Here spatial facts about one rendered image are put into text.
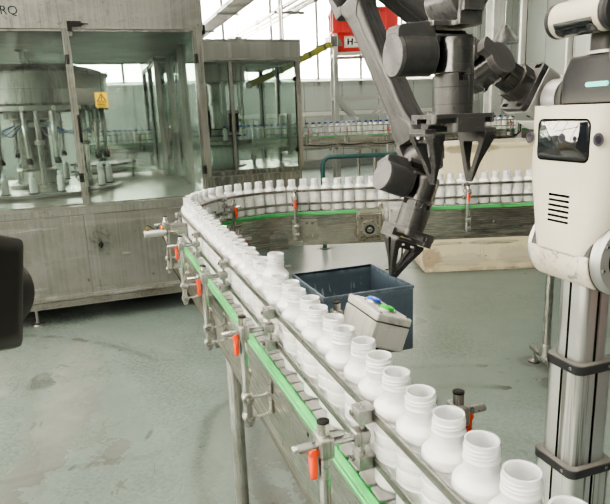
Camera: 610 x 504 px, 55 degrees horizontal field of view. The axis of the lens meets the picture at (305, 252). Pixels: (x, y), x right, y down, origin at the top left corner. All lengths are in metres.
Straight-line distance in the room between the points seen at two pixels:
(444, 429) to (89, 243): 4.16
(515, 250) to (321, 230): 3.05
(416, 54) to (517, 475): 0.53
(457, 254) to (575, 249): 4.38
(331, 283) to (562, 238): 1.01
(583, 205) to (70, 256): 3.95
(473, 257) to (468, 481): 5.10
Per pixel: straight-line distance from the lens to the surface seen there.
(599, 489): 1.63
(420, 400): 0.74
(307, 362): 1.06
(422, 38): 0.86
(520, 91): 1.51
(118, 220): 4.67
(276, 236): 3.08
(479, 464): 0.66
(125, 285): 4.77
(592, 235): 1.31
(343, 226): 3.11
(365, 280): 2.20
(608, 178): 1.28
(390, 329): 1.17
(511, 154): 5.68
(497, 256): 5.80
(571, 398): 1.49
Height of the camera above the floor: 1.50
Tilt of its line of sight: 13 degrees down
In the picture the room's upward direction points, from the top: 2 degrees counter-clockwise
